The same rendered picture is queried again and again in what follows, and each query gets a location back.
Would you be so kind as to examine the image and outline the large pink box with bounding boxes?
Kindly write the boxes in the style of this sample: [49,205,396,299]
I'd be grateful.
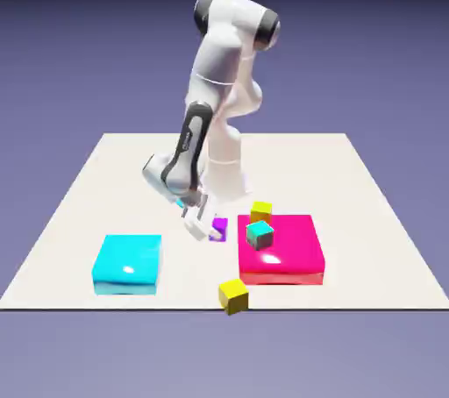
[237,214,325,286]

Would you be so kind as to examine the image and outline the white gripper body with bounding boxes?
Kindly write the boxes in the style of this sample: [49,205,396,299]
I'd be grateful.
[183,209,223,242]

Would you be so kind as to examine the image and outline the small cyan cube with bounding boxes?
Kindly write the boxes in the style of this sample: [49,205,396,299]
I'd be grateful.
[246,220,275,252]

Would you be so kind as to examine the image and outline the small yellow cube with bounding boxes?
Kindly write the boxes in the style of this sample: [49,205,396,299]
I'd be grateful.
[249,201,274,225]
[217,278,250,316]

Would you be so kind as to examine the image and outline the small purple cube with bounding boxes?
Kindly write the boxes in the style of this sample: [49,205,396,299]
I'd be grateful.
[208,217,229,242]

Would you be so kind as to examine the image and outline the large cyan box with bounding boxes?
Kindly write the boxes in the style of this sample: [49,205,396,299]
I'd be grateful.
[91,233,163,296]

